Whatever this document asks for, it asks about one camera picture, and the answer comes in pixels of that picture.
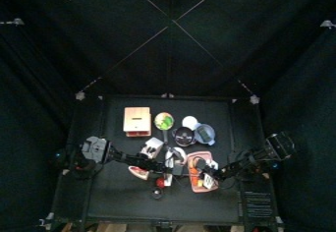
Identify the blue grey toy bowl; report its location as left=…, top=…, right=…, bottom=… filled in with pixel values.
left=193, top=123, right=217, bottom=146

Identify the black toy pot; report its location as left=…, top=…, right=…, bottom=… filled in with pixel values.
left=170, top=126, right=198, bottom=147

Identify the dark round toy piece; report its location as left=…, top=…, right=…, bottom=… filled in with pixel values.
left=149, top=188, right=166, bottom=201

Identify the orange toy carrot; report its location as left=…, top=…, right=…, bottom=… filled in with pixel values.
left=187, top=166, right=201, bottom=185

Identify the white plate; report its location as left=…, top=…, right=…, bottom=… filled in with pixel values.
left=162, top=146, right=189, bottom=169

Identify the pink cutting board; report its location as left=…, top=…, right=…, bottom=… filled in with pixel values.
left=185, top=150, right=219, bottom=194

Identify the red and white toy slice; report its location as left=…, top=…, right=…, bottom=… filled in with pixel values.
left=126, top=165, right=150, bottom=182

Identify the white toy knife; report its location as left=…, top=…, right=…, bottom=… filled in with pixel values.
left=201, top=159, right=218, bottom=191

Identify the wooden toy box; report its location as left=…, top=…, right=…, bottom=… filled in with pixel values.
left=122, top=106, right=153, bottom=139

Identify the thin diagonal brace cord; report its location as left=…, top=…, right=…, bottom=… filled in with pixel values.
left=121, top=0, right=255, bottom=96
left=78, top=0, right=231, bottom=93

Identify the red and white toy fruit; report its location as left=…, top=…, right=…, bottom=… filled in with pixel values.
left=154, top=173, right=174, bottom=190

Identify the white round lid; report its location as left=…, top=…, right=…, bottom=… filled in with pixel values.
left=181, top=115, right=201, bottom=132

